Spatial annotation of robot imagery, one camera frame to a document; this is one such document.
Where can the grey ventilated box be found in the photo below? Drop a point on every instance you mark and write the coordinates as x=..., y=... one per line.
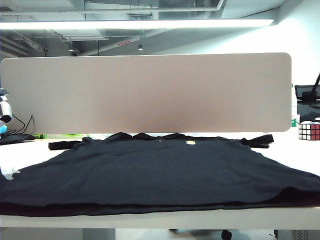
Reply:
x=300, y=235

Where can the grey desk leg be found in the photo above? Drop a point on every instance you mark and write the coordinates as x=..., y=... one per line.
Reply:
x=98, y=234

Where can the green strip under partition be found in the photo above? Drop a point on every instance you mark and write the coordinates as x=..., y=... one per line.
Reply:
x=41, y=136

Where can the black ceiling spotlight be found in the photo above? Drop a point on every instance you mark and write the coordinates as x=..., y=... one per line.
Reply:
x=70, y=49
x=140, y=47

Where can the black mouse pad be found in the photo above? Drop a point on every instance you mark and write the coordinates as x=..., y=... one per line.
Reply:
x=15, y=138

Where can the beige desk partition panel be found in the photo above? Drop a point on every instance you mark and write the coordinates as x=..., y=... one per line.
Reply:
x=150, y=95

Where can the long ceiling light strip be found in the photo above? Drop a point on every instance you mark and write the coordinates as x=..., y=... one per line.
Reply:
x=125, y=24

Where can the black chair base with caster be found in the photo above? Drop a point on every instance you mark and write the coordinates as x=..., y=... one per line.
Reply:
x=226, y=235

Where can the black office chair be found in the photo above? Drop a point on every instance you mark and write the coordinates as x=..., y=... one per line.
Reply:
x=307, y=113

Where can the Rubik's cube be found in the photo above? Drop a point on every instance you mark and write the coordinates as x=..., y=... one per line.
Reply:
x=310, y=131

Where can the black polo shirt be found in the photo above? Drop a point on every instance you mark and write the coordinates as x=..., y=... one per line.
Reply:
x=150, y=175

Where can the silver metallic bottle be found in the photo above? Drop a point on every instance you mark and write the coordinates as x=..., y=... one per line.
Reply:
x=5, y=108

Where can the green white small box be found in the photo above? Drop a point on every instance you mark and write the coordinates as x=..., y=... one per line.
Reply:
x=294, y=123

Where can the red ceiling sign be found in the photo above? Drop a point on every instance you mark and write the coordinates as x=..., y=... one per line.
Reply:
x=124, y=43

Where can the blue crumpled item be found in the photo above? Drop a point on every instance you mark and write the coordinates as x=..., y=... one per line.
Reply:
x=3, y=129

